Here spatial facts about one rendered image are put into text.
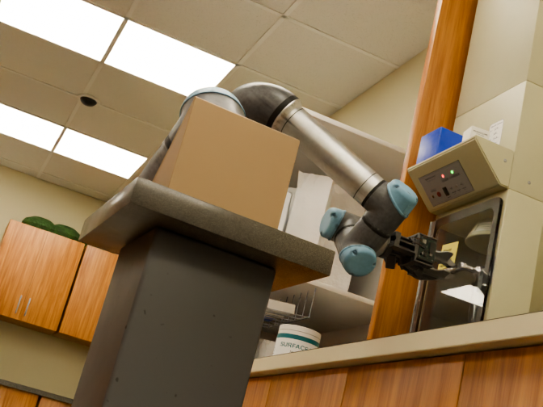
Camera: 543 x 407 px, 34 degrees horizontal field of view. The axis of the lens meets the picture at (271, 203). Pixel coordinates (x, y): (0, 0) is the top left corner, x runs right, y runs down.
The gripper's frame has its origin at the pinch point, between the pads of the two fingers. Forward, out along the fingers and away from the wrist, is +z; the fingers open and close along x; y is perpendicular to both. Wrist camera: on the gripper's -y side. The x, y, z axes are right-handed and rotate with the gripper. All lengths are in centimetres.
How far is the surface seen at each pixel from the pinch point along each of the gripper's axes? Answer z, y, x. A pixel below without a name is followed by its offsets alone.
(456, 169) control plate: -2.3, 0.0, 26.5
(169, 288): -79, 56, -40
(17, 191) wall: -83, -539, 152
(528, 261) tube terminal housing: 14.1, 11.1, 4.9
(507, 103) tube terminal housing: 5.6, 6.4, 46.5
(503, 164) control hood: 3.1, 12.0, 26.2
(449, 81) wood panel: 4, -23, 66
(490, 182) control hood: 2.1, 8.8, 21.8
